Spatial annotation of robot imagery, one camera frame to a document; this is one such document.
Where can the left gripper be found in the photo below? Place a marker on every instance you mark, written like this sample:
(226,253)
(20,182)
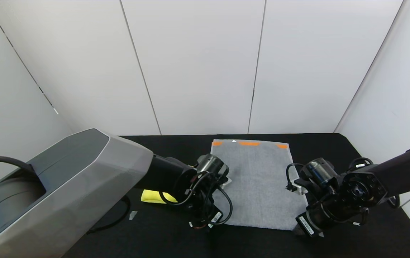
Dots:
(215,218)

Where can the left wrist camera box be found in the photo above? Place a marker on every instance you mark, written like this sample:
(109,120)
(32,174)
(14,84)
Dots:
(226,181)

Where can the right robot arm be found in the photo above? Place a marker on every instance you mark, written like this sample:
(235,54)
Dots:
(387,179)

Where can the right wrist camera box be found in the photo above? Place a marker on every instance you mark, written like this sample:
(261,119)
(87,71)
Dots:
(300,186)

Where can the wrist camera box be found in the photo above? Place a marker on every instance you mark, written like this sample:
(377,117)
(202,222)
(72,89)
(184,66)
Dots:
(300,186)
(226,181)

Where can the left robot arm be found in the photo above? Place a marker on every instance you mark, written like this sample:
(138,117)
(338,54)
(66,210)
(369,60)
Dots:
(65,193)

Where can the grey towel with orange marks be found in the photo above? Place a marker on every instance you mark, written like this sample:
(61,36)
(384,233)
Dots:
(258,186)

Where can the yellow towel with black trim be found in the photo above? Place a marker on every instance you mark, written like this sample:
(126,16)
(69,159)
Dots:
(155,196)

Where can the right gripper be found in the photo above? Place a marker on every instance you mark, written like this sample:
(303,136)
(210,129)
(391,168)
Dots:
(307,224)

